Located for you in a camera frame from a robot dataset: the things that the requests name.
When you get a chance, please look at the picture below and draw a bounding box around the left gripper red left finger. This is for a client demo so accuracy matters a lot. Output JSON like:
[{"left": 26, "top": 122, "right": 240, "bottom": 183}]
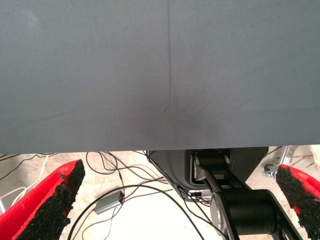
[{"left": 0, "top": 159, "right": 86, "bottom": 240}]

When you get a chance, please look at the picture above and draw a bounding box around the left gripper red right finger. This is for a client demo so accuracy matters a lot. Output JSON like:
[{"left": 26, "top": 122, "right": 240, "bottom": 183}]
[{"left": 275, "top": 163, "right": 320, "bottom": 240}]

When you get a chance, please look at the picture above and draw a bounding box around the metal caster wheel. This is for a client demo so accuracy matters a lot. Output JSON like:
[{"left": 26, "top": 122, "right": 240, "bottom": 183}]
[{"left": 261, "top": 163, "right": 279, "bottom": 179}]

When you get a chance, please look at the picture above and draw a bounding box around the grey adapter box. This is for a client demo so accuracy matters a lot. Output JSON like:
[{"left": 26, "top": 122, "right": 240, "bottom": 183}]
[{"left": 94, "top": 190, "right": 125, "bottom": 215}]

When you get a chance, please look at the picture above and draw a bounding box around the dark grey base housing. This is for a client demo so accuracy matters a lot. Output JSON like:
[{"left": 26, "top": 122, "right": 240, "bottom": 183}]
[{"left": 146, "top": 147, "right": 270, "bottom": 198}]

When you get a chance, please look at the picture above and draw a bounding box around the dark grey table cloth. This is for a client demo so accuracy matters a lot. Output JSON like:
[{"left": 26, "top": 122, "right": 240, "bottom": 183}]
[{"left": 0, "top": 0, "right": 320, "bottom": 155}]

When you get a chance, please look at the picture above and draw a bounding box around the aluminium frame leg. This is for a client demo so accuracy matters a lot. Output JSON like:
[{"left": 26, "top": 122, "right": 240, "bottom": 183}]
[{"left": 276, "top": 145, "right": 297, "bottom": 171}]

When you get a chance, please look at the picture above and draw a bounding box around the white floor cable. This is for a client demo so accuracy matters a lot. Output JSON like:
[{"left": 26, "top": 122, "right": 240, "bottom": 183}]
[{"left": 0, "top": 154, "right": 49, "bottom": 213}]

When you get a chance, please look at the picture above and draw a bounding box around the black jointed frame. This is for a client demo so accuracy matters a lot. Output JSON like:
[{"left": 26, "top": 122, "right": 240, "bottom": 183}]
[{"left": 194, "top": 149, "right": 305, "bottom": 240}]

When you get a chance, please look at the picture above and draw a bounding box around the thick black floor cable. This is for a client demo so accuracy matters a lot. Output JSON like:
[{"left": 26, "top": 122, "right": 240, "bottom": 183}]
[{"left": 67, "top": 184, "right": 208, "bottom": 240}]

